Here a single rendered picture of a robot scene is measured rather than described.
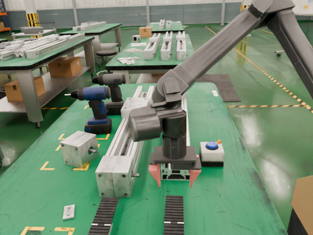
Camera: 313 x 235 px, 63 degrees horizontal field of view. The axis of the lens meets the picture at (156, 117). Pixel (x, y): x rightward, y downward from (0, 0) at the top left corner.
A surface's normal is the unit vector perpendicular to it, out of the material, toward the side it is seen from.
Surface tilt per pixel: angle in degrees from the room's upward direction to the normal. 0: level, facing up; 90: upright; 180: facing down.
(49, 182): 0
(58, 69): 90
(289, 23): 57
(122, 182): 90
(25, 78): 90
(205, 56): 51
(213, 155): 90
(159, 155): 0
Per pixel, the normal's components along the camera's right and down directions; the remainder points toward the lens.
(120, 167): -0.04, -0.91
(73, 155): -0.43, 0.38
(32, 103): -0.06, 0.41
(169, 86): 0.18, -0.32
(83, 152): 0.90, 0.15
